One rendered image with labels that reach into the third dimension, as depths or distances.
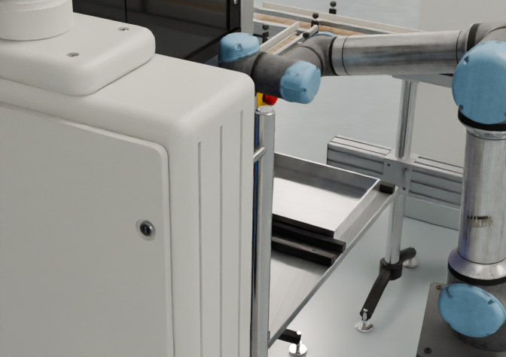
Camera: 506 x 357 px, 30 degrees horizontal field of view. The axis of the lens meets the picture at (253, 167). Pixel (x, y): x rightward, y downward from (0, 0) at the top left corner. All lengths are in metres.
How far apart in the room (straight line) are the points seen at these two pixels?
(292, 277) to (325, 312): 1.40
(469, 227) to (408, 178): 1.45
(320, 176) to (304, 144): 2.13
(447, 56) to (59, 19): 0.82
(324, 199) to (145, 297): 1.15
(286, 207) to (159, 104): 1.16
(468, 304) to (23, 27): 0.96
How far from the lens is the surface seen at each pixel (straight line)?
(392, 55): 1.73
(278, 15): 3.08
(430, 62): 1.71
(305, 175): 2.25
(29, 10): 1.05
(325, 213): 2.10
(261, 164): 1.15
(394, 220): 3.20
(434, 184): 3.07
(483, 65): 1.51
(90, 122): 0.99
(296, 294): 1.84
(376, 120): 4.66
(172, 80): 1.03
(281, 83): 1.69
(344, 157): 3.15
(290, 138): 4.42
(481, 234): 1.65
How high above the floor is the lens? 1.95
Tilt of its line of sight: 28 degrees down
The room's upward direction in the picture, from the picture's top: 1 degrees clockwise
